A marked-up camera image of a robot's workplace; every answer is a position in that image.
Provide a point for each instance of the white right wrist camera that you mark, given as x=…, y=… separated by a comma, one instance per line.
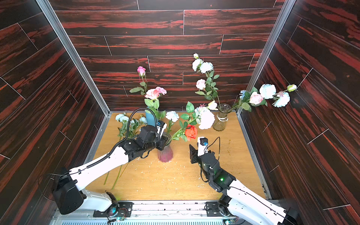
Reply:
x=202, y=144

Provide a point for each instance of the teal ceramic vase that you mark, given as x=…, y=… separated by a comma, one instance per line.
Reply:
x=151, y=116

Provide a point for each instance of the white printed ribbon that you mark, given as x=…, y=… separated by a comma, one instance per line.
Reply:
x=222, y=119

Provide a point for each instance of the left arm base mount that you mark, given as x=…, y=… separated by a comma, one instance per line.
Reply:
x=116, y=209

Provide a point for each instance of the clear ribbed glass vase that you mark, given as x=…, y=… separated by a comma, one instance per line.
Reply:
x=221, y=117

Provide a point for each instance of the pink rose bud stem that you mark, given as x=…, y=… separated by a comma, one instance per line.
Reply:
x=142, y=88

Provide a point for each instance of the blue carnation flower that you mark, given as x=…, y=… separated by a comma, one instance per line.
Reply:
x=172, y=117

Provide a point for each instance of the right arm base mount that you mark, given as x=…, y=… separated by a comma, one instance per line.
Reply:
x=225, y=207

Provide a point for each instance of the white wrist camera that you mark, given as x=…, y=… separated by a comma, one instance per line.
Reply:
x=202, y=144
x=161, y=126

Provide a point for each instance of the pink carnation flower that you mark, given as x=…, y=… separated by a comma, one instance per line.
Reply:
x=161, y=91

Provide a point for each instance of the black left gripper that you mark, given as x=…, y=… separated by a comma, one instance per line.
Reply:
x=162, y=144

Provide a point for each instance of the blue pink flower spray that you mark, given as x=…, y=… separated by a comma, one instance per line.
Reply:
x=255, y=97

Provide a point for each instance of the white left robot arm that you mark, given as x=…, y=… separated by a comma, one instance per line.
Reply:
x=69, y=188

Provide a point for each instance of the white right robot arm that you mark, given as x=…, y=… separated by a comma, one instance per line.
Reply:
x=238, y=200

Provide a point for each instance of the red rose flower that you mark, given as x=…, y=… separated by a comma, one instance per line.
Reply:
x=191, y=132

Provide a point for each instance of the pink rose leafy stem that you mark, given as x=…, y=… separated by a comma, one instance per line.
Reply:
x=152, y=100

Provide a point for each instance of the blue pink glass vase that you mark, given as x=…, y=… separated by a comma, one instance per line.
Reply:
x=166, y=155

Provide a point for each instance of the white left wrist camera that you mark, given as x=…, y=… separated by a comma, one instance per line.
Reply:
x=161, y=126

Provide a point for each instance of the small blue flower sprig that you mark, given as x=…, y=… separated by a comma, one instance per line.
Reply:
x=126, y=127

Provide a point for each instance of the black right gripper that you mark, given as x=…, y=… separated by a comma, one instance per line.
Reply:
x=194, y=154

